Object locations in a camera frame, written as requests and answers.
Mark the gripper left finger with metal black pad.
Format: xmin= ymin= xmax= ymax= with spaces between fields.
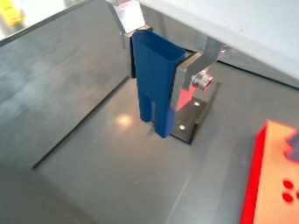
xmin=105 ymin=0 xmax=152 ymax=79

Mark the yellow object outside bin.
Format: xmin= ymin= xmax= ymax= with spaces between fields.
xmin=0 ymin=0 xmax=24 ymax=26

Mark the blue square-circle two-leg object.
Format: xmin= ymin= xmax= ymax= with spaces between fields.
xmin=132 ymin=30 xmax=185 ymax=138

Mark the gripper right finger metal with bolt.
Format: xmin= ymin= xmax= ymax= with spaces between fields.
xmin=169 ymin=31 xmax=228 ymax=111

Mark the black curved regrasp stand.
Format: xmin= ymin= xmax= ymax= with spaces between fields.
xmin=170 ymin=82 xmax=220 ymax=144

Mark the red fixture block with holes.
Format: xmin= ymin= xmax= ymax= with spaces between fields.
xmin=238 ymin=120 xmax=299 ymax=224

